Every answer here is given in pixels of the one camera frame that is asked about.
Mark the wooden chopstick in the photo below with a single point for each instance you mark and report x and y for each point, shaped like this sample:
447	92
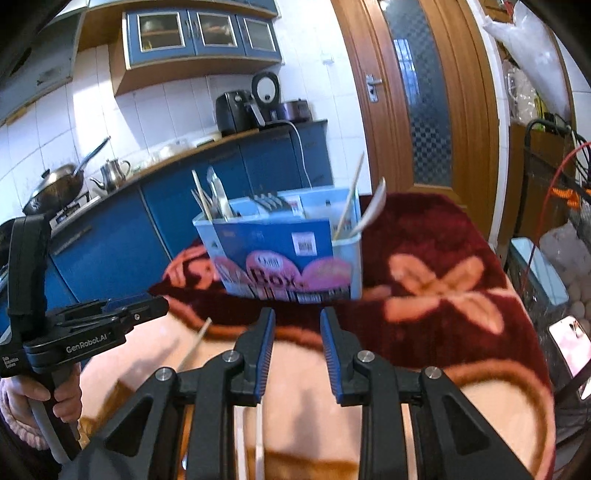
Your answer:
196	344
201	194
348	198

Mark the white spoon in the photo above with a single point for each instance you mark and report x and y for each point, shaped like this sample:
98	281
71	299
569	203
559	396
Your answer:
371	207

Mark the red and pink floral blanket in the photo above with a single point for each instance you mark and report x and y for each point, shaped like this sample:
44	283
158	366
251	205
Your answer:
438	258

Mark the metal kettle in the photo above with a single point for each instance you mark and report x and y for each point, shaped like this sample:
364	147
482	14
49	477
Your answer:
112	173

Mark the gas stove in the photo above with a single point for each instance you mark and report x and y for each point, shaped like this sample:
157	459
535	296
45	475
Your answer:
74	210

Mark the white plastic bag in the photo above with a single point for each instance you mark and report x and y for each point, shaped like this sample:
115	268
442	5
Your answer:
531	41

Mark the pile of white eggs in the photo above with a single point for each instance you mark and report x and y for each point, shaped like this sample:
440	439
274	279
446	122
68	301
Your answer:
570	258

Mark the black air fryer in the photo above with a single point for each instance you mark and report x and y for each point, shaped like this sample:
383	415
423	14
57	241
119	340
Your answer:
233	113

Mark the blue kitchen base cabinets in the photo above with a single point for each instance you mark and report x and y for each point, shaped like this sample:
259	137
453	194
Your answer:
115	240

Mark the person's left hand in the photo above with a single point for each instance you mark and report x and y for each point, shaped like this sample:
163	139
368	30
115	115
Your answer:
23	392

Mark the blue wall cabinet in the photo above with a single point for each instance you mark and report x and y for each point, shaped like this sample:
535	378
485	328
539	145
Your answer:
198	32

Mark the metal wok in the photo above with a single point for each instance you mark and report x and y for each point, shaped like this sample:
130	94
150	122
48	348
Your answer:
55	187

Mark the white chopstick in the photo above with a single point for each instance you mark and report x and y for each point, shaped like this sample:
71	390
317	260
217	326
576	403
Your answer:
240	438
259	438

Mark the smartphone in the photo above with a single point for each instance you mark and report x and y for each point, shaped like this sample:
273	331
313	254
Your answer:
570	346

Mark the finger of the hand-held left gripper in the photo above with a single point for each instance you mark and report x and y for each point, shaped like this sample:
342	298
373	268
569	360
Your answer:
115	305
143	311

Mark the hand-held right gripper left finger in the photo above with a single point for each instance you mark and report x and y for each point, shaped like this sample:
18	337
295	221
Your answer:
265	355

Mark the wooden door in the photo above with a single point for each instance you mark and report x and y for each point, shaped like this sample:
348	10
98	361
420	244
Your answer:
360	138

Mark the light blue plastic container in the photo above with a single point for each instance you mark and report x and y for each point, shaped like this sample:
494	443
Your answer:
540	272

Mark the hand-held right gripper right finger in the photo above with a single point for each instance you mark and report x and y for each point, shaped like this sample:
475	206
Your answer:
330	355

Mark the wooden shelf unit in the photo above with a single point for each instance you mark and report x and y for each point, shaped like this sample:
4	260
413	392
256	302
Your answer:
517	161

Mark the light blue utensil box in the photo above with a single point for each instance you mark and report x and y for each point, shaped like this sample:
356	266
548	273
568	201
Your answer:
277	240

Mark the grey range hood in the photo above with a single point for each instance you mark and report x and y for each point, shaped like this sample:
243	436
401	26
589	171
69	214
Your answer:
37	60

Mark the person's left forearm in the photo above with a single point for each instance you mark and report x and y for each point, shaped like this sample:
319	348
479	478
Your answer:
21	436

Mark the large metal fork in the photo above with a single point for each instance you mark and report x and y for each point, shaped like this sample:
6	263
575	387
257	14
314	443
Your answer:
261	201

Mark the steel vegetable peeler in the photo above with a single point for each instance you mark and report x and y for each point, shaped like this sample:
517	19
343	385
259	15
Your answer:
217	194

